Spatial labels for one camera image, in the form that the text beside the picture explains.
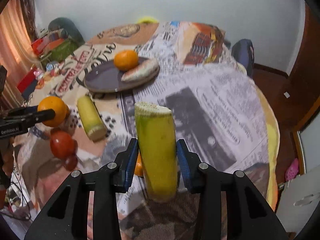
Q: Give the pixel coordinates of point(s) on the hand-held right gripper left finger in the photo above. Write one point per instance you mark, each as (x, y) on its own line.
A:
(131, 163)

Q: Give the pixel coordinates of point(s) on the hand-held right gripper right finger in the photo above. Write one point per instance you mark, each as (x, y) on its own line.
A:
(183, 163)

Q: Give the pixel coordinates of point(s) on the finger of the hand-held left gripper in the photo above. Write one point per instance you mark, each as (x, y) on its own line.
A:
(37, 116)
(27, 108)

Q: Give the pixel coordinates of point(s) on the orange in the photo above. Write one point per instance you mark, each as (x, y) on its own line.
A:
(138, 167)
(57, 104)
(125, 60)

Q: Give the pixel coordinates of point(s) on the yellow-green sugarcane piece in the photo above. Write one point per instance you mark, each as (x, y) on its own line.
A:
(91, 117)
(156, 150)

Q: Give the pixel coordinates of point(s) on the dark round plate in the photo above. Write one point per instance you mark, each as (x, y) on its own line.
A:
(105, 78)

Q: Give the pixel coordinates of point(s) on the red box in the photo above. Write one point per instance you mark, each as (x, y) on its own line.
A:
(27, 86)

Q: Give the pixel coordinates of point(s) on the large red tomato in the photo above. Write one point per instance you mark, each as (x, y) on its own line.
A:
(62, 144)

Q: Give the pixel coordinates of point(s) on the small white blue container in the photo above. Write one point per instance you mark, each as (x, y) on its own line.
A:
(52, 66)

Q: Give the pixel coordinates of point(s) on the small red tomato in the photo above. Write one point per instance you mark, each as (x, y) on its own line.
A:
(71, 162)

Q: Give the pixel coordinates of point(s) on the red packet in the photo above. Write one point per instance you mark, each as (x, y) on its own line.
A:
(40, 45)

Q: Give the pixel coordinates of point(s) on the green box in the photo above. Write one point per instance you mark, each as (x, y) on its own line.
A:
(61, 51)

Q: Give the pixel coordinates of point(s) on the peach curtain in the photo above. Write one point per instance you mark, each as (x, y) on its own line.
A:
(13, 37)

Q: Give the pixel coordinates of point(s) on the dark cushioned chair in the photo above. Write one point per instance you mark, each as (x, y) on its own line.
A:
(67, 27)

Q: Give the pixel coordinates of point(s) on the red-white sweet potato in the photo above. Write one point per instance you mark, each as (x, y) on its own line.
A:
(141, 71)

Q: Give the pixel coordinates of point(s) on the pink shoe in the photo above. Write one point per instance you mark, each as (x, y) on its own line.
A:
(292, 170)

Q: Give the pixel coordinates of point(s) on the blue chair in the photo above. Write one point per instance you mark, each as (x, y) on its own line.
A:
(243, 55)

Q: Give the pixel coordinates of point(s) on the wooden door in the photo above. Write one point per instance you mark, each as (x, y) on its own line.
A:
(308, 67)

